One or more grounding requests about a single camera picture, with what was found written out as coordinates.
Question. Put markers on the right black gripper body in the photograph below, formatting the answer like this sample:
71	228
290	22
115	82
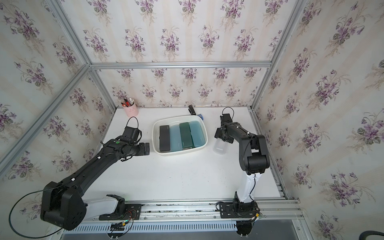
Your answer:
219	134

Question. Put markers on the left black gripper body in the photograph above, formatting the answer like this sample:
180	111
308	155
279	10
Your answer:
142	150

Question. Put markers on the clear pencil case front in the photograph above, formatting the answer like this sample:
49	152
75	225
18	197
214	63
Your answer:
220	147

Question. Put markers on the black pencil case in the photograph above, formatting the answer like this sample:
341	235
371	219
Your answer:
164	139

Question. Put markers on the white plastic storage box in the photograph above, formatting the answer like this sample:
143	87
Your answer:
176	121

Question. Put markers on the light teal pencil case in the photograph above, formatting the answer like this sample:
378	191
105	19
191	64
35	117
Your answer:
175	138
197	134

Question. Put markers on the dark green pencil case front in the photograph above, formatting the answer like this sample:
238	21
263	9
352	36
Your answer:
186	137

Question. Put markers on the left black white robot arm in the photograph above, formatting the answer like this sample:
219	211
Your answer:
62	203

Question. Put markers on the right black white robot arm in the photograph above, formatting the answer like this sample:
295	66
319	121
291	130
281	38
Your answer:
253	159

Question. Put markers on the black stapler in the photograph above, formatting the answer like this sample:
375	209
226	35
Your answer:
192	110

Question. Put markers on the pink pen holder cup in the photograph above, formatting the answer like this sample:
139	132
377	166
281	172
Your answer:
131	111

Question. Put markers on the pens in cup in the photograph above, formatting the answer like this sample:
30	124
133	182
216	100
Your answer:
127	103

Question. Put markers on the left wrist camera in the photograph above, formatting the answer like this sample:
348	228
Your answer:
131	134

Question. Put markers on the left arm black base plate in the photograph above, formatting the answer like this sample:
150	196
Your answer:
123	213

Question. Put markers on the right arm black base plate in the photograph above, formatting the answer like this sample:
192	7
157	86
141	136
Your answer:
238	210

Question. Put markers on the aluminium front rail frame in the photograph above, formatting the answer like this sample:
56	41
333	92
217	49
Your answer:
196	216

